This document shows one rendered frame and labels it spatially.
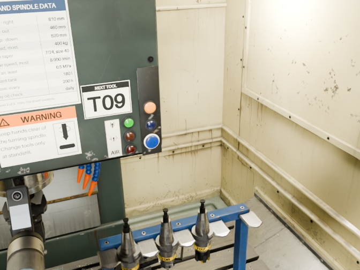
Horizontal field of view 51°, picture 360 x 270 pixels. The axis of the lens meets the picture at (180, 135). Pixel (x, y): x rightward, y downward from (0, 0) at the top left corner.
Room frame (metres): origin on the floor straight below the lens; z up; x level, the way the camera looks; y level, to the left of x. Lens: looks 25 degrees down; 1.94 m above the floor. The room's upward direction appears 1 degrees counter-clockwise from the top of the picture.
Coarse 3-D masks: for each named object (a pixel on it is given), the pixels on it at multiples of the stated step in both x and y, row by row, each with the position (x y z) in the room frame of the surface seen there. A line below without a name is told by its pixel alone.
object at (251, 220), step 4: (248, 212) 0.98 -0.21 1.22; (252, 212) 0.98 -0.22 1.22; (240, 216) 0.96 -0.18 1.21; (244, 216) 0.96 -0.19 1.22; (248, 216) 0.96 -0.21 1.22; (252, 216) 0.96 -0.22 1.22; (256, 216) 0.96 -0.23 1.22; (244, 220) 0.94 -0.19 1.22; (248, 220) 0.94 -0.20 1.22; (252, 220) 0.94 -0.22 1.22; (256, 220) 0.94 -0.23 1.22; (260, 220) 0.94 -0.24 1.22; (248, 224) 0.92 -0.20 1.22; (252, 224) 0.92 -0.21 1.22; (256, 224) 0.92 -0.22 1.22; (260, 224) 0.92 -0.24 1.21
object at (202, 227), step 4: (200, 216) 0.87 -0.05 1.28; (204, 216) 0.87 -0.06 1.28; (200, 220) 0.87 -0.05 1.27; (204, 220) 0.87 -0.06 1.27; (196, 224) 0.88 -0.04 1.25; (200, 224) 0.87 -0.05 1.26; (204, 224) 0.87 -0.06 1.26; (208, 224) 0.88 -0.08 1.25; (196, 228) 0.88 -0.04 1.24; (200, 228) 0.87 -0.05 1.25; (204, 228) 0.87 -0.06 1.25; (208, 228) 0.87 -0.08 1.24; (196, 232) 0.87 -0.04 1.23; (200, 232) 0.87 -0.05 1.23; (204, 232) 0.86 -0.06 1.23; (208, 232) 0.87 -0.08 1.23
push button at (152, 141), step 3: (147, 138) 0.75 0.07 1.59; (150, 138) 0.75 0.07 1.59; (153, 138) 0.75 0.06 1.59; (156, 138) 0.76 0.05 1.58; (147, 141) 0.75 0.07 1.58; (150, 141) 0.75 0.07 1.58; (153, 141) 0.75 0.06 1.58; (156, 141) 0.75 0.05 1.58; (147, 144) 0.75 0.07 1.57; (150, 144) 0.75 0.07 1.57; (153, 144) 0.75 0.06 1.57; (156, 144) 0.75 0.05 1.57; (150, 147) 0.75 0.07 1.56; (153, 147) 0.75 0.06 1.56
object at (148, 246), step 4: (144, 240) 0.86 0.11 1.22; (148, 240) 0.86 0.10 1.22; (152, 240) 0.86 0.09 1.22; (140, 244) 0.84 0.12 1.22; (144, 244) 0.84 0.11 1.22; (148, 244) 0.84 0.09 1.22; (152, 244) 0.84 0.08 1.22; (140, 248) 0.82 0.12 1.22; (144, 248) 0.82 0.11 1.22; (148, 248) 0.82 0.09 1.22; (152, 248) 0.82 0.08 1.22; (156, 248) 0.82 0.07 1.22; (140, 252) 0.81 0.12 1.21; (144, 252) 0.81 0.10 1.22; (148, 252) 0.81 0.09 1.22; (152, 252) 0.81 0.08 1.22; (156, 252) 0.81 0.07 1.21; (144, 256) 0.80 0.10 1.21; (148, 256) 0.79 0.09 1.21; (152, 256) 0.80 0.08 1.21
